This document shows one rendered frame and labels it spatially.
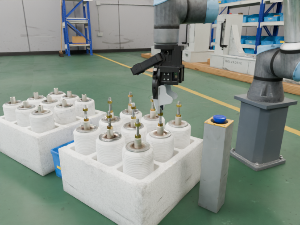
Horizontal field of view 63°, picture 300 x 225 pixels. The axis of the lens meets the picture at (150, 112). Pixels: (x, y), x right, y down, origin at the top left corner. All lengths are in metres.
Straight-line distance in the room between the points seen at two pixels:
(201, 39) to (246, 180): 3.41
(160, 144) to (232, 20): 3.08
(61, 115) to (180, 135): 0.56
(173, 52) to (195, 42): 3.51
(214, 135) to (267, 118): 0.40
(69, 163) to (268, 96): 0.83
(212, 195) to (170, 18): 0.57
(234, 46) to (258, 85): 2.53
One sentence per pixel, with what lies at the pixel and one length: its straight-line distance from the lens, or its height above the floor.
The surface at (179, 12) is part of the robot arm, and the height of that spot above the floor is 0.63.
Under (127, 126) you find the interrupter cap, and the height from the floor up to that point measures 0.25.
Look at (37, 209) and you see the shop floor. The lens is 0.98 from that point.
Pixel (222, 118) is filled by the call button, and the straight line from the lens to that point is 0.77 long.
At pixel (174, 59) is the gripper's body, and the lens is 0.73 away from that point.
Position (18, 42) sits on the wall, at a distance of 7.12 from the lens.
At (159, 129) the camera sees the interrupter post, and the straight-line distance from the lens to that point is 0.81.
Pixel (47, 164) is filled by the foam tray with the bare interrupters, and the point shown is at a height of 0.04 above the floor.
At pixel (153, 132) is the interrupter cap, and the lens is 0.83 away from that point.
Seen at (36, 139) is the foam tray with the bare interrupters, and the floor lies 0.17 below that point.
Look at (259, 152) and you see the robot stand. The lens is 1.18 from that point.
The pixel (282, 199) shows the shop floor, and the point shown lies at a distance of 1.06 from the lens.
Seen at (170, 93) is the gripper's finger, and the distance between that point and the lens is 0.80.
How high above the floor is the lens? 0.58
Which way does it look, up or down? 18 degrees down
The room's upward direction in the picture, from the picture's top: straight up
